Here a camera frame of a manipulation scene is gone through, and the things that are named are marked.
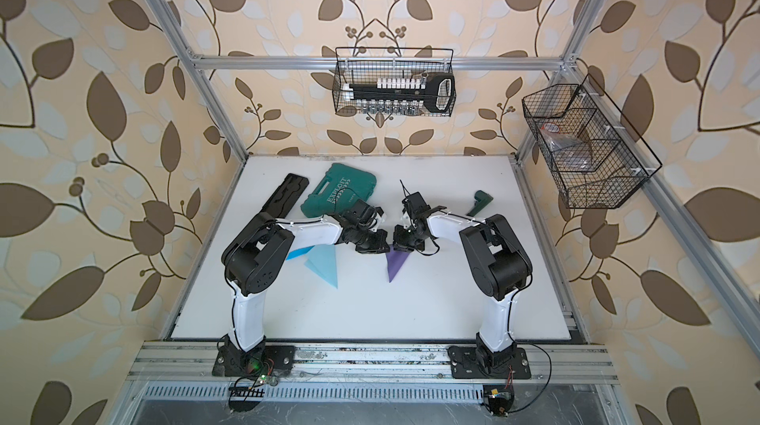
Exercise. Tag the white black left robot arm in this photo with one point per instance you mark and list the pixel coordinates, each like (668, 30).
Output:
(254, 259)

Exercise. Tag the small circuit board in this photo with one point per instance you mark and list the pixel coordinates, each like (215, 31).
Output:
(246, 393)
(498, 401)

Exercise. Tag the aluminium frame post right rear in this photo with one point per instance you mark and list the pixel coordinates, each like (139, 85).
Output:
(565, 68)

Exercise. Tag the small circuit board left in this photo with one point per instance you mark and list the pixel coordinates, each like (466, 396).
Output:
(246, 393)

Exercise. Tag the plastic bag in basket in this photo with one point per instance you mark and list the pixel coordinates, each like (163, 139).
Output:
(569, 153)

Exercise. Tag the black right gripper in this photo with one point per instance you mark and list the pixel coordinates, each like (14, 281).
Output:
(399, 242)

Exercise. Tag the green plastic tool case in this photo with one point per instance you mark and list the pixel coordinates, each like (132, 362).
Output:
(339, 190)

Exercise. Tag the aluminium frame post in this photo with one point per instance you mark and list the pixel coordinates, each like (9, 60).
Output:
(565, 68)
(173, 33)

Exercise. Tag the aluminium frame post left rear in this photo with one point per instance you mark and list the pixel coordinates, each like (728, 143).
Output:
(173, 33)

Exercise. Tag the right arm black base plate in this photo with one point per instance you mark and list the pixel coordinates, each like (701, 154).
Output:
(480, 363)

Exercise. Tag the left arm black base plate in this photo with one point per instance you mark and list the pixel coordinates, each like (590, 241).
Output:
(266, 360)

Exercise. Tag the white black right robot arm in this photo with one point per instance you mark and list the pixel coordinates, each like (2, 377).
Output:
(497, 261)

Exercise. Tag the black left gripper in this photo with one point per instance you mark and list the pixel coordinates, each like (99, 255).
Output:
(381, 236)

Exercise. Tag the black wire basket rear wall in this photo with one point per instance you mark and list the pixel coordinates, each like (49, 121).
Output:
(363, 64)

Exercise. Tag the black wire basket wall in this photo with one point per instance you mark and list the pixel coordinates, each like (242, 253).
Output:
(363, 64)
(594, 154)

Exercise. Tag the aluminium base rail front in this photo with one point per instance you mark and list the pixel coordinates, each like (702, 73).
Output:
(551, 364)

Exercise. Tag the black wire basket right wall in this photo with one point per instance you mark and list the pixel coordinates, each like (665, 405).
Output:
(594, 154)

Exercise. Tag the aluminium frame right side rail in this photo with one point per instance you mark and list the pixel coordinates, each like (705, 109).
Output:
(727, 287)

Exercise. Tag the small circuit board right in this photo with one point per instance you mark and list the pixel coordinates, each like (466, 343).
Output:
(498, 401)

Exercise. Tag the purple square paper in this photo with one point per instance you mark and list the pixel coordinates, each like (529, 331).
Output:
(395, 261)

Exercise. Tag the black foam tool tray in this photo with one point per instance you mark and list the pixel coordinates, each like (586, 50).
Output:
(285, 197)

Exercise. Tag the black socket set holder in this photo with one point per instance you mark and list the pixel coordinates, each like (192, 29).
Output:
(428, 92)

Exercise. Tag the light blue square paper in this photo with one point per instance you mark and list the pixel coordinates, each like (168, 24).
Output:
(321, 260)

